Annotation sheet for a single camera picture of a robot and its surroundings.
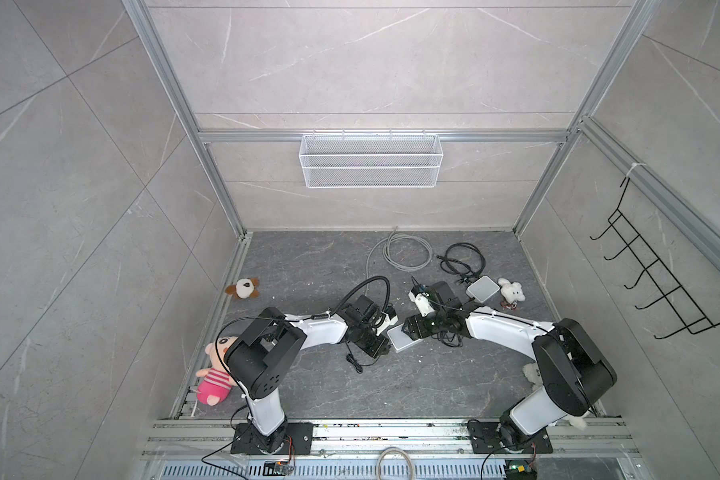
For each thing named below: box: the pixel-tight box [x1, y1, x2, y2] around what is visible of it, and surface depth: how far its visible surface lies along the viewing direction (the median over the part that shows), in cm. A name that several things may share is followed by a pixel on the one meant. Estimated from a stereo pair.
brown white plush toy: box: [225, 278, 259, 299], surface depth 102 cm
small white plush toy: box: [498, 278, 526, 304], surface depth 101 cm
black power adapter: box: [345, 353, 363, 374], surface depth 87 cm
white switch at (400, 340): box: [386, 323, 424, 353], surface depth 90 cm
